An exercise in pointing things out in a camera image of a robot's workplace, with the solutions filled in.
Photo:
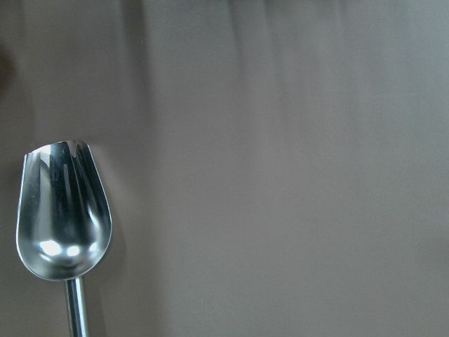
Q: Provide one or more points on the steel ice scoop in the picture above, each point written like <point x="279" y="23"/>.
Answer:
<point x="64" y="225"/>

